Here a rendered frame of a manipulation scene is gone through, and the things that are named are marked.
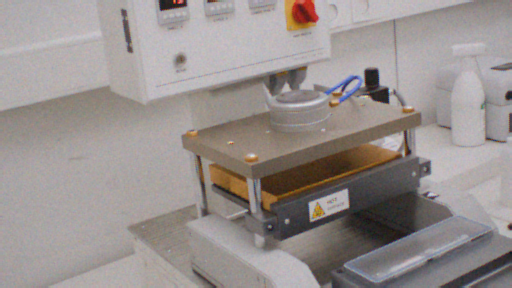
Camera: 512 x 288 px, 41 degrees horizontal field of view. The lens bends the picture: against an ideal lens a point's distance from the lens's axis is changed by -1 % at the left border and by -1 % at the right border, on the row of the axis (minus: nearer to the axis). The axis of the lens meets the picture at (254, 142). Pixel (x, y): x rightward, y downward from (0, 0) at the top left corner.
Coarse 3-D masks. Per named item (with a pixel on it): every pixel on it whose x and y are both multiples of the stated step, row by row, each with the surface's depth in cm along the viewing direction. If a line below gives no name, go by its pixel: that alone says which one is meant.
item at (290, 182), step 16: (368, 144) 96; (320, 160) 92; (336, 160) 92; (352, 160) 91; (368, 160) 90; (384, 160) 90; (224, 176) 92; (240, 176) 90; (272, 176) 88; (288, 176) 88; (304, 176) 87; (320, 176) 87; (336, 176) 86; (224, 192) 93; (240, 192) 89; (272, 192) 83; (288, 192) 83
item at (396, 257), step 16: (448, 224) 82; (464, 224) 81; (480, 224) 81; (400, 240) 79; (416, 240) 79; (432, 240) 78; (448, 240) 78; (464, 240) 78; (368, 256) 77; (384, 256) 76; (400, 256) 76; (416, 256) 75; (432, 256) 75; (368, 272) 73; (384, 272) 73
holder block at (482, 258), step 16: (496, 240) 79; (464, 256) 76; (480, 256) 76; (496, 256) 75; (336, 272) 76; (416, 272) 74; (432, 272) 73; (448, 272) 73; (464, 272) 73; (480, 272) 74; (496, 272) 75
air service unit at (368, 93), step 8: (368, 72) 114; (376, 72) 114; (368, 80) 114; (376, 80) 114; (360, 88) 116; (368, 88) 115; (376, 88) 115; (384, 88) 115; (392, 88) 118; (360, 96) 112; (368, 96) 112; (376, 96) 114; (384, 96) 115; (376, 144) 117
